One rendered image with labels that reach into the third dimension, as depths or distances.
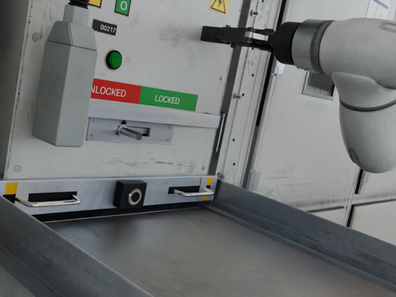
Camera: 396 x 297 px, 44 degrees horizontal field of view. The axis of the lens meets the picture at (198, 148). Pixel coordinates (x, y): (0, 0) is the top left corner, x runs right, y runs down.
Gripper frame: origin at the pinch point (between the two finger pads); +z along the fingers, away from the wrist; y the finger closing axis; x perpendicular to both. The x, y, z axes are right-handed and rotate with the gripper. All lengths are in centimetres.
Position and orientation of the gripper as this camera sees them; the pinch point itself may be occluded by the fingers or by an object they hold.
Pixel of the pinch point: (216, 35)
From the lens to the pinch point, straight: 100.9
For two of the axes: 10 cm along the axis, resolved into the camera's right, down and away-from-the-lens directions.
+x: 1.9, -9.7, -1.4
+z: -7.2, -2.4, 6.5
